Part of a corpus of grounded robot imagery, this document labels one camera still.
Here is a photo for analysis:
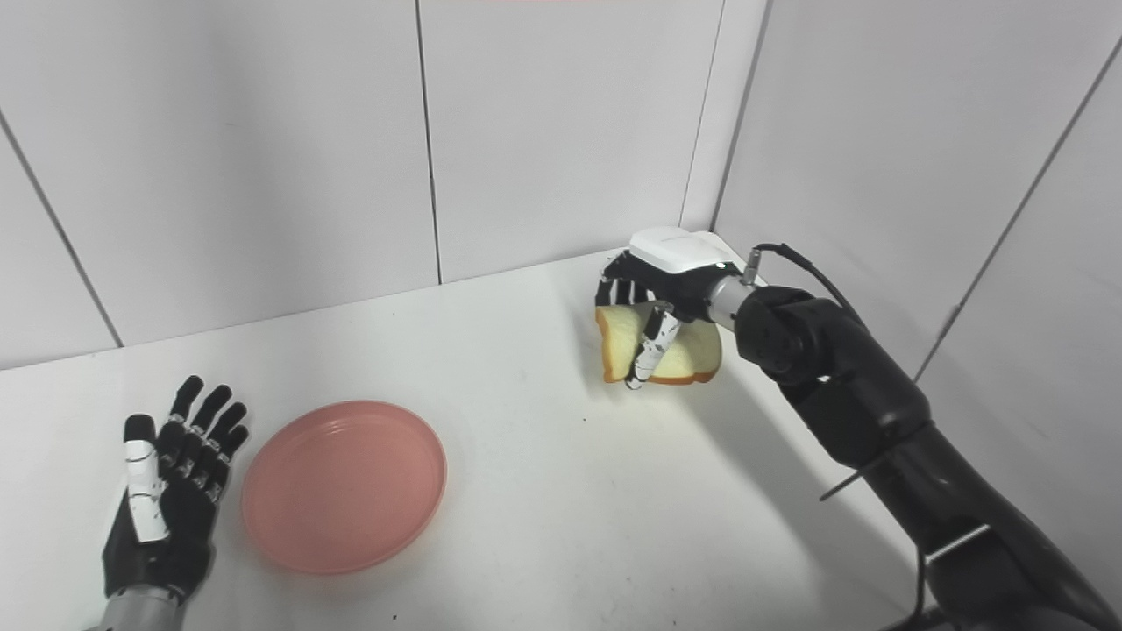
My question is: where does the pink round plate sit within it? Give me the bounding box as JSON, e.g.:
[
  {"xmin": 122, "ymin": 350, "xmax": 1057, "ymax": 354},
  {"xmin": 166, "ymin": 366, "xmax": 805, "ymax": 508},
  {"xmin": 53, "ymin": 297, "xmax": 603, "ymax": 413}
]
[{"xmin": 241, "ymin": 401, "xmax": 448, "ymax": 576}]

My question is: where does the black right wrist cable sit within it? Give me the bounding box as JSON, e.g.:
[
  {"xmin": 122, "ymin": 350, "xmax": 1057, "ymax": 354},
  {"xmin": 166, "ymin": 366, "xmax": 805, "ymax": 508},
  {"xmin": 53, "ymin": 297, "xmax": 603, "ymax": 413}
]
[{"xmin": 742, "ymin": 243, "xmax": 864, "ymax": 323}]

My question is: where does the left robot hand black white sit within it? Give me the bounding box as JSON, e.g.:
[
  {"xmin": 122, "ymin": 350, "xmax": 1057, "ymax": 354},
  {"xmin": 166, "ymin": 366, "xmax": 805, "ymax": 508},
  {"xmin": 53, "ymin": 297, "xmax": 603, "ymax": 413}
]
[{"xmin": 102, "ymin": 375, "xmax": 251, "ymax": 604}]

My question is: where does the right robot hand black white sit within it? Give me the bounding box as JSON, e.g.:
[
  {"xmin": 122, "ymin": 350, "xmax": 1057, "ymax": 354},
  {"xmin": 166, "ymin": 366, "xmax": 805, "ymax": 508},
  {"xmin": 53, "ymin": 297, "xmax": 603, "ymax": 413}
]
[{"xmin": 595, "ymin": 227, "xmax": 739, "ymax": 392}]

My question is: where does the slice of white bread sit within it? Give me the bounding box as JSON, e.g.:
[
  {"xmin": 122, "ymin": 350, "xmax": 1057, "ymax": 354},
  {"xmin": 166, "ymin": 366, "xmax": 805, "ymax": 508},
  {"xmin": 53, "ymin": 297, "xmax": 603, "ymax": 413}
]
[{"xmin": 595, "ymin": 302, "xmax": 724, "ymax": 386}]

